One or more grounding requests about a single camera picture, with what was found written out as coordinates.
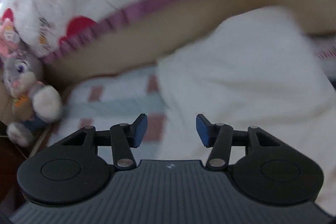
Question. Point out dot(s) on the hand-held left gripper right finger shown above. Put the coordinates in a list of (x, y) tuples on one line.
[(203, 132)]

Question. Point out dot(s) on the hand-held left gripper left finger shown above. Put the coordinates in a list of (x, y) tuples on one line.
[(139, 132)]

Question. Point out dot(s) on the beige bed base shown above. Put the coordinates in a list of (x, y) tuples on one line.
[(157, 37)]

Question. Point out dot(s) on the grey plush rabbit toy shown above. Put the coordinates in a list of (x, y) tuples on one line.
[(47, 103)]

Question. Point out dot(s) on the white sheet with red print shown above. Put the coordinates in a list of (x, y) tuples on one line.
[(326, 53)]

